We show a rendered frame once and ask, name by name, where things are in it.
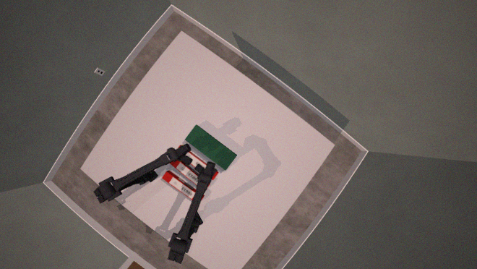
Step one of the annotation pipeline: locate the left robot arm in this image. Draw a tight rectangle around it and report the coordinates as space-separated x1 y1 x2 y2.
94 144 192 203

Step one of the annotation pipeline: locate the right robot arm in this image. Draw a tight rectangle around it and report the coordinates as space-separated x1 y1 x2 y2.
168 161 215 264

